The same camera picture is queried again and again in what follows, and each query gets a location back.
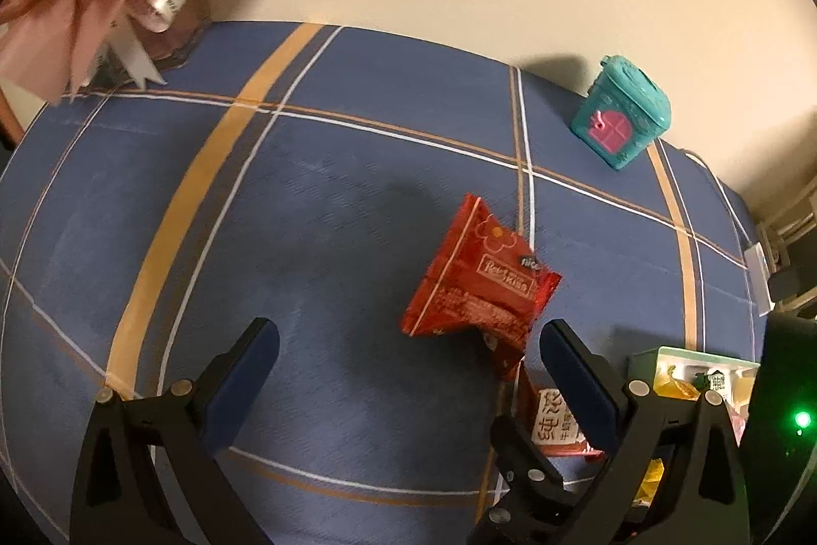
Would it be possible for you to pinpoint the teal rimmed white tray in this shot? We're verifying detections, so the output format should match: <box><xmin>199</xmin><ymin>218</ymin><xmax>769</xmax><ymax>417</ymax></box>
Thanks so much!
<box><xmin>629</xmin><ymin>346</ymin><xmax>763</xmax><ymax>520</ymax></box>

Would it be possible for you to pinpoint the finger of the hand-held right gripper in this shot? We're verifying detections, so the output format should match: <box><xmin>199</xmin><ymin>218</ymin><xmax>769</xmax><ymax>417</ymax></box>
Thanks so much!
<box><xmin>469</xmin><ymin>414</ymin><xmax>579</xmax><ymax>545</ymax></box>

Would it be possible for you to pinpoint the blue plaid tablecloth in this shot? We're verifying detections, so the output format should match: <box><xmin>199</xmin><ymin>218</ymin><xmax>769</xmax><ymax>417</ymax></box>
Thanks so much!
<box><xmin>0</xmin><ymin>20</ymin><xmax>767</xmax><ymax>545</ymax></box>

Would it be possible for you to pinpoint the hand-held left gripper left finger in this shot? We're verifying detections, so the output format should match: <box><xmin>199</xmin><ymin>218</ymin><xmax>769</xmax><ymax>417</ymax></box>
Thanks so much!
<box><xmin>70</xmin><ymin>317</ymin><xmax>280</xmax><ymax>545</ymax></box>

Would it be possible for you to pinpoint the yellow snack packet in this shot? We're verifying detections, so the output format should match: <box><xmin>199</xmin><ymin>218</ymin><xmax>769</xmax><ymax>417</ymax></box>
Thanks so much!
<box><xmin>651</xmin><ymin>364</ymin><xmax>702</xmax><ymax>402</ymax></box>

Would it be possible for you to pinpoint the white slatted chair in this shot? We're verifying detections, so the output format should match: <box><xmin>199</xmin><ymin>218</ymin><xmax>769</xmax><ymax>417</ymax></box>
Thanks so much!
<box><xmin>756</xmin><ymin>187</ymin><xmax>817</xmax><ymax>322</ymax></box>

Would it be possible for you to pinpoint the pink snack packet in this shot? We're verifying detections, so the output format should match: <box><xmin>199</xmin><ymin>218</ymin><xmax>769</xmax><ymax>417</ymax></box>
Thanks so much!
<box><xmin>726</xmin><ymin>401</ymin><xmax>749</xmax><ymax>447</ymax></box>

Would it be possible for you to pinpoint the teal toy box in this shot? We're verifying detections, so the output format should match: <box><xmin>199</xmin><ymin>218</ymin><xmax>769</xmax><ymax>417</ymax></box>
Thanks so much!
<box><xmin>570</xmin><ymin>55</ymin><xmax>672</xmax><ymax>171</ymax></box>

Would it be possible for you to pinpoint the white power strip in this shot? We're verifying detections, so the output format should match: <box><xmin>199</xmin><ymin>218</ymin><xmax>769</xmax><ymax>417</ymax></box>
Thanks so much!
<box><xmin>743</xmin><ymin>242</ymin><xmax>773</xmax><ymax>316</ymax></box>

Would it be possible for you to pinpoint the red brown snack packet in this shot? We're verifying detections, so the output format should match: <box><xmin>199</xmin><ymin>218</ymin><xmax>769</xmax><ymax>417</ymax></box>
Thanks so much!
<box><xmin>514</xmin><ymin>360</ymin><xmax>607</xmax><ymax>460</ymax></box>

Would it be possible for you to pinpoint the bright red snack packet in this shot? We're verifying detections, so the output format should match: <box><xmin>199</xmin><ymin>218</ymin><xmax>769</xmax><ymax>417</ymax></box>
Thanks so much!
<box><xmin>401</xmin><ymin>194</ymin><xmax>563</xmax><ymax>383</ymax></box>

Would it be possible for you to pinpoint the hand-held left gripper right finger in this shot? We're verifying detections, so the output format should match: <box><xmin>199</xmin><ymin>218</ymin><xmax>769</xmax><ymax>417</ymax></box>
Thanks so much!
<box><xmin>541</xmin><ymin>318</ymin><xmax>751</xmax><ymax>545</ymax></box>

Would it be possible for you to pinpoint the black charger plug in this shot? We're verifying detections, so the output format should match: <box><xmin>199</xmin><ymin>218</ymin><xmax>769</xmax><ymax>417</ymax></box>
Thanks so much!
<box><xmin>769</xmin><ymin>264</ymin><xmax>802</xmax><ymax>303</ymax></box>

